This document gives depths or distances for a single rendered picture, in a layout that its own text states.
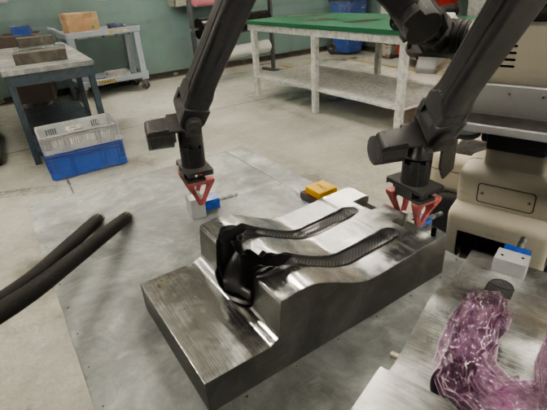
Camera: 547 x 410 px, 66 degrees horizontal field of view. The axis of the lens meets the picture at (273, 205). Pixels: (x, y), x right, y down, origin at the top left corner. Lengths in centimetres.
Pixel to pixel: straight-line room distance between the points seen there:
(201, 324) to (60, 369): 135
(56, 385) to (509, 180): 169
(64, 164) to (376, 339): 327
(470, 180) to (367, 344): 54
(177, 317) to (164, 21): 670
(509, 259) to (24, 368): 180
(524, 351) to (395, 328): 20
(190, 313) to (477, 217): 71
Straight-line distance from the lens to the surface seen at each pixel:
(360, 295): 71
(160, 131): 96
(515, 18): 63
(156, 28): 720
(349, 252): 77
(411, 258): 77
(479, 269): 82
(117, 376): 73
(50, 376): 198
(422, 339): 62
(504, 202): 111
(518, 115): 101
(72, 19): 634
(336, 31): 425
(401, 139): 81
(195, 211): 106
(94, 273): 96
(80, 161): 374
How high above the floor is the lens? 132
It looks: 28 degrees down
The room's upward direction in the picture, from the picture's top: 4 degrees counter-clockwise
